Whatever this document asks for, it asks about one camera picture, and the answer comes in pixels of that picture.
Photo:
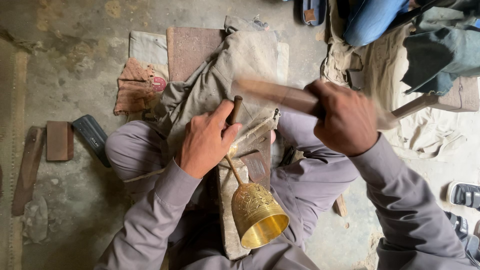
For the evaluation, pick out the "person's right hand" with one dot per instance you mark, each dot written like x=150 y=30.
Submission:
x=347 y=120

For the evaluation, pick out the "person's left hand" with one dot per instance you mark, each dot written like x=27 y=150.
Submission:
x=200 y=144

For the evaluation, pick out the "person's right fingers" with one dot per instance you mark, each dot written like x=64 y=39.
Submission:
x=318 y=108

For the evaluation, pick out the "wooden mallet stick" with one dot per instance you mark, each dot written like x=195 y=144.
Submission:
x=279 y=96

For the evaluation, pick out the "brown metal chisel punch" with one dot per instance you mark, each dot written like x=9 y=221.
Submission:
x=235 y=109

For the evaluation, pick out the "engraved brass goblet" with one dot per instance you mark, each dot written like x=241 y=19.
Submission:
x=255 y=210

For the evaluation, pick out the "person's grey trousers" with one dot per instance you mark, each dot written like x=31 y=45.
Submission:
x=311 y=172

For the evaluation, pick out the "rusty flat metal plate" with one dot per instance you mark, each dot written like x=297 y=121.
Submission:
x=257 y=161

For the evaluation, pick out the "beige floor sheet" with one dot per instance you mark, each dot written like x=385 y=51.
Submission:
x=412 y=123

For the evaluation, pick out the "blue sandal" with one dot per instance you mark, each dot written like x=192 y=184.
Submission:
x=313 y=11

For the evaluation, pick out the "small wood piece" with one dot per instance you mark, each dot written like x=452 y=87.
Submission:
x=340 y=205

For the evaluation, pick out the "grey work cloth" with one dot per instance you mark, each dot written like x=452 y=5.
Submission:
x=221 y=78

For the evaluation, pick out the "dark grey-blue cloth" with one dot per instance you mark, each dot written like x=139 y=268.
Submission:
x=438 y=60

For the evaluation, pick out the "grey stone block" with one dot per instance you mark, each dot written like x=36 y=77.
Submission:
x=230 y=213

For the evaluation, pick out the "brown wooden board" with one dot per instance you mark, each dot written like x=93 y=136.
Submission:
x=187 y=52

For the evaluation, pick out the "white printed sack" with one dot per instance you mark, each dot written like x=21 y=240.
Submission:
x=148 y=47

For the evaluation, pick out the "orange-brown rag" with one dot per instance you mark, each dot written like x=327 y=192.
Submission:
x=133 y=88

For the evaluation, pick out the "black rubber slipper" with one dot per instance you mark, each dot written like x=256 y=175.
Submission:
x=92 y=137

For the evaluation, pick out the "small brown wooden block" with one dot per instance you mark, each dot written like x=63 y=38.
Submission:
x=59 y=140

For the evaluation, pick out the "long brown wooden strip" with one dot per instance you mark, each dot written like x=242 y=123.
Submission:
x=27 y=172

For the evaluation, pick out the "crumpled grey plastic scrap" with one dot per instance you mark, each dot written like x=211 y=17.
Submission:
x=35 y=221

